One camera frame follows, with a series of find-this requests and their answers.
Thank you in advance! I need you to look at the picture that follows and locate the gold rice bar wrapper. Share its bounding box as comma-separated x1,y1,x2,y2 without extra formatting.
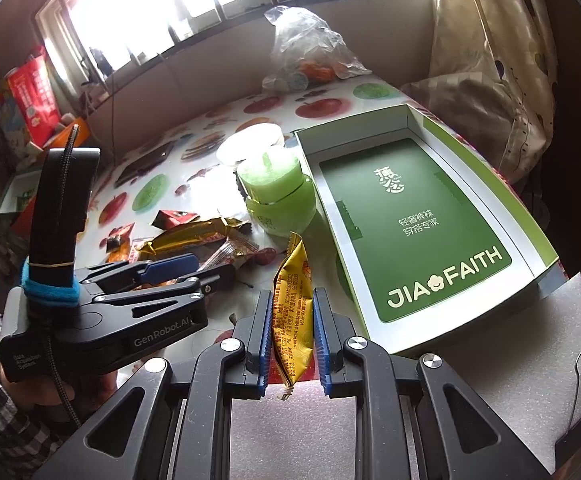
138,217,251,261

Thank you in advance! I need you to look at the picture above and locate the small yellow peanut candy packet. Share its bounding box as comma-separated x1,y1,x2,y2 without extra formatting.
272,232,313,401

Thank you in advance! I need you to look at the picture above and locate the orange konjac snack pouch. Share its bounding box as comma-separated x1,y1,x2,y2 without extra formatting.
198,236,259,271

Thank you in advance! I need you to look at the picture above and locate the plaid left forearm sleeve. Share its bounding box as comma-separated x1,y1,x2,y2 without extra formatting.
0,315,63,479

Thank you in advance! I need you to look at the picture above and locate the clear plastic bag with snacks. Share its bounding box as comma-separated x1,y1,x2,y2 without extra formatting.
262,6,371,93

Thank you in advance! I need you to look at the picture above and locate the person's left hand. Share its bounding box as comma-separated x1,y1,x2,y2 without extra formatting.
0,365,118,414

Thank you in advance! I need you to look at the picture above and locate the small red black candy packet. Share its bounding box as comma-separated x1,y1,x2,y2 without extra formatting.
152,209,199,231

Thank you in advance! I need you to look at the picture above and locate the black smartphone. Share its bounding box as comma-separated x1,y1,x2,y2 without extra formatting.
115,141,174,188

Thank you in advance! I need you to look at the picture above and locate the light green plastic bottle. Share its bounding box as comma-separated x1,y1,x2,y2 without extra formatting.
218,122,317,237

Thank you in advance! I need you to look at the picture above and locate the green and white gift box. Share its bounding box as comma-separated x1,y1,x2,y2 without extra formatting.
298,103,559,353

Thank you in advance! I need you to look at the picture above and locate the orange storage box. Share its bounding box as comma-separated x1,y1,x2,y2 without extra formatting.
43,117,91,150

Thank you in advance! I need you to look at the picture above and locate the red snack bag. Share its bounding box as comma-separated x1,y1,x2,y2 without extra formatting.
6,46,62,148

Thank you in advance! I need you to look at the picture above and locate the black binder clip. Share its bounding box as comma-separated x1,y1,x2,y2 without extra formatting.
554,352,581,469

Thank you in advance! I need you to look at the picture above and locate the beige patterned curtain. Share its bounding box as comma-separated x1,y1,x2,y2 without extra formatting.
401,0,557,183

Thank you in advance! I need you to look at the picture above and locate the black camera mount with cable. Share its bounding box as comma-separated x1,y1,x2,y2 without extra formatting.
21,128,100,309

